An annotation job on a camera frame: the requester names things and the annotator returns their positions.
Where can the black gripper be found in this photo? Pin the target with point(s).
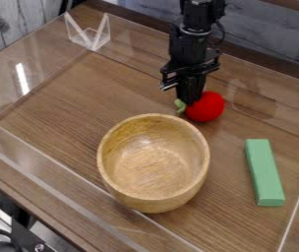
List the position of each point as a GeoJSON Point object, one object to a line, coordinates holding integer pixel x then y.
{"type": "Point", "coordinates": [193, 60]}

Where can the red felt fruit green leaves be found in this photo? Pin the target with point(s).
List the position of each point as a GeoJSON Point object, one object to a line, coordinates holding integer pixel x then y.
{"type": "Point", "coordinates": [206, 109]}

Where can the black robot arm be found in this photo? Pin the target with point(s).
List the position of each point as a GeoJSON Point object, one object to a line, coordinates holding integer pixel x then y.
{"type": "Point", "coordinates": [201, 14]}

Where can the wooden bowl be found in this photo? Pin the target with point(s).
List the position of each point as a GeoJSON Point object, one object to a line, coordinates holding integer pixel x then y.
{"type": "Point", "coordinates": [153, 160]}

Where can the clear acrylic tray walls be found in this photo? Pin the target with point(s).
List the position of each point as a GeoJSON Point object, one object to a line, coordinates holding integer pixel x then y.
{"type": "Point", "coordinates": [63, 96]}

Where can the green rectangular block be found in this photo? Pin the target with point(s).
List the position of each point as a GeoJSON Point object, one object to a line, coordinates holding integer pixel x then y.
{"type": "Point", "coordinates": [268, 185]}

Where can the clear acrylic corner bracket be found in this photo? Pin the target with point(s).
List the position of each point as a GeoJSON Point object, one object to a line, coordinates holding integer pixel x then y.
{"type": "Point", "coordinates": [93, 39]}

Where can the black camera mount with cable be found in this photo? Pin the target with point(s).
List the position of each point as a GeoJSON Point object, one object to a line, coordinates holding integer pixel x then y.
{"type": "Point", "coordinates": [21, 240]}

